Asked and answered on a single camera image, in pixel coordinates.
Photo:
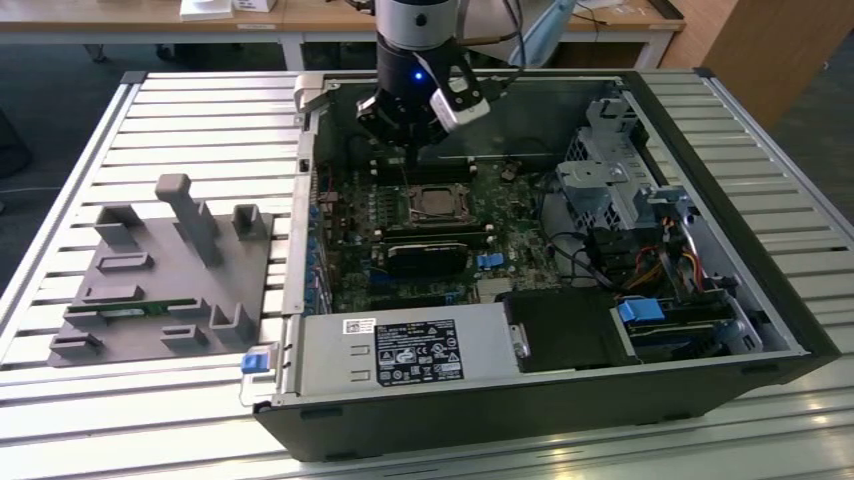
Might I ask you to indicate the silver power supply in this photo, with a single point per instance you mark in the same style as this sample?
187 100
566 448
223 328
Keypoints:
327 360

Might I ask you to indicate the small white box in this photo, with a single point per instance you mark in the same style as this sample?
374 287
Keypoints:
254 5

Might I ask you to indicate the hard disk in blue carrier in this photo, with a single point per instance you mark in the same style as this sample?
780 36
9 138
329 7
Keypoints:
641 311

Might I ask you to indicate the wooden cabinet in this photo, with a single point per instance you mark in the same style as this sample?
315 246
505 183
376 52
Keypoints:
768 50

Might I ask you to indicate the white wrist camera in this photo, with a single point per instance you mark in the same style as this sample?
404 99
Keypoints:
461 107

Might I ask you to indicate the pale blue teach pendant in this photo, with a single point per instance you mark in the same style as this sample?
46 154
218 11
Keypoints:
548 30

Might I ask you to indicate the green motherboard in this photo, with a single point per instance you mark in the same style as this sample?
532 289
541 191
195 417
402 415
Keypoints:
528 250

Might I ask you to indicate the wooden desk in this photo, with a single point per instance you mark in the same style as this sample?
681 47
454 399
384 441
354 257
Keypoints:
101 20

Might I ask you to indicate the black RAM slot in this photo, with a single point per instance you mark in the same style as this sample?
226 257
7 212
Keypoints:
434 239
444 166
434 231
444 177

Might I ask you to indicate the small silver heatsink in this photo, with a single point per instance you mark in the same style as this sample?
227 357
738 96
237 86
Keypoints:
497 291

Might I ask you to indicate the blue plastic latch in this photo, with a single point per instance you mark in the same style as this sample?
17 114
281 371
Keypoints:
257 361

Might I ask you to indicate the black open PC case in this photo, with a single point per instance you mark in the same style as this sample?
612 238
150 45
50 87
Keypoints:
534 420

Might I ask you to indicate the green RAM stick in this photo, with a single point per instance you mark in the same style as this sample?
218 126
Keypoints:
161 306

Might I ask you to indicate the metal drive cage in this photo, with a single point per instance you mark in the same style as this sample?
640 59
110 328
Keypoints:
588 172

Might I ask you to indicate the blue board connector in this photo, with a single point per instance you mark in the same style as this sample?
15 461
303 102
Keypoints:
489 261

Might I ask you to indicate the black plastic shroud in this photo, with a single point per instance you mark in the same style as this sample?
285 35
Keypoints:
568 330

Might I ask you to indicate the grey parts rack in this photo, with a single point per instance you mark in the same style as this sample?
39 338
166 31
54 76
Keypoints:
167 280

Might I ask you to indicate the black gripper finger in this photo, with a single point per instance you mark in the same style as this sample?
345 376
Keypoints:
414 157

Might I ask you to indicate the CPU socket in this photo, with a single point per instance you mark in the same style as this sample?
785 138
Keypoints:
412 220

